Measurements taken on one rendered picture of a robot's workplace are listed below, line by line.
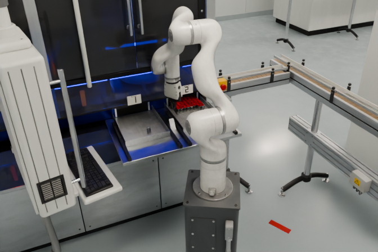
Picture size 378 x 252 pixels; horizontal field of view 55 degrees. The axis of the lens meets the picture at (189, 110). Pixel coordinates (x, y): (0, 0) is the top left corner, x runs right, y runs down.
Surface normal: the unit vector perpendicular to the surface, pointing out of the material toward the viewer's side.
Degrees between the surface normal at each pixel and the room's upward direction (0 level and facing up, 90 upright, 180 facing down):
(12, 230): 90
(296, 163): 0
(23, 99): 90
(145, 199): 90
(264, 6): 90
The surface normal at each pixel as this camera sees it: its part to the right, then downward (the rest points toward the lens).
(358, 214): -0.02, -0.87
